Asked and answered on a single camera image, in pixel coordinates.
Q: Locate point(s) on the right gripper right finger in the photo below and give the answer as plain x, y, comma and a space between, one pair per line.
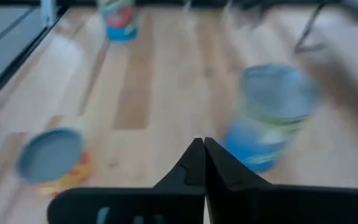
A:
244, 202

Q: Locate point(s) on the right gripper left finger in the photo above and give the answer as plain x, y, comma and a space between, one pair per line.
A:
182, 202

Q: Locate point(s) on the tall blue peas can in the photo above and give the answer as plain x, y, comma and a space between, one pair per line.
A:
272, 109

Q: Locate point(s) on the tall teal tomato can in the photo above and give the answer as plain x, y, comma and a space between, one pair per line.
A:
120, 25

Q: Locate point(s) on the pineapple rings can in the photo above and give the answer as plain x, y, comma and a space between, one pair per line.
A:
48, 155

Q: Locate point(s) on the white upright post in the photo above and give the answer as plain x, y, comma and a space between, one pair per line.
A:
48, 12

